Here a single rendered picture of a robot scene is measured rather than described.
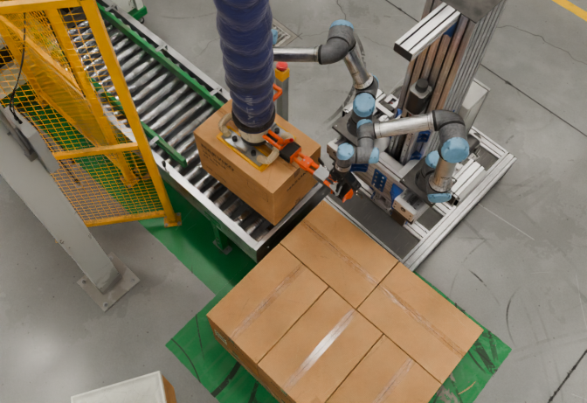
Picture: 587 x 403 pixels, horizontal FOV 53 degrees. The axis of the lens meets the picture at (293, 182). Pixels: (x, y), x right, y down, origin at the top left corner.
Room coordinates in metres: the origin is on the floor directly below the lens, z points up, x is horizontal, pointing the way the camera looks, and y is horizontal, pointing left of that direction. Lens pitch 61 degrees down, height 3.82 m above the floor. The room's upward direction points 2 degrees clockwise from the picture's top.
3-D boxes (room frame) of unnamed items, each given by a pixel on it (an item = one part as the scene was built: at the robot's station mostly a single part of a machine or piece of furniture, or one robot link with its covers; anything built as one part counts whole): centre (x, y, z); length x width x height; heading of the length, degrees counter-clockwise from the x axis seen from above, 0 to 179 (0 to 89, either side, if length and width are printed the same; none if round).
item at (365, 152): (1.45, -0.33, 1.50); 0.11 x 0.11 x 0.08; 1
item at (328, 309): (0.92, -0.31, 0.34); 1.20 x 1.00 x 0.40; 49
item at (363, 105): (1.92, -0.37, 1.20); 0.13 x 0.12 x 0.14; 169
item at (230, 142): (1.72, 0.27, 1.08); 0.34 x 0.10 x 0.05; 50
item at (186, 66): (2.60, 0.65, 0.50); 2.31 x 0.05 x 0.19; 49
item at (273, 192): (1.79, 0.21, 0.86); 0.60 x 0.40 x 0.40; 50
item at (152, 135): (2.39, 1.31, 0.60); 1.60 x 0.10 x 0.09; 49
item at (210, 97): (2.79, 0.95, 0.60); 1.60 x 0.10 x 0.09; 49
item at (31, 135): (1.39, 1.15, 1.62); 0.20 x 0.05 x 0.30; 49
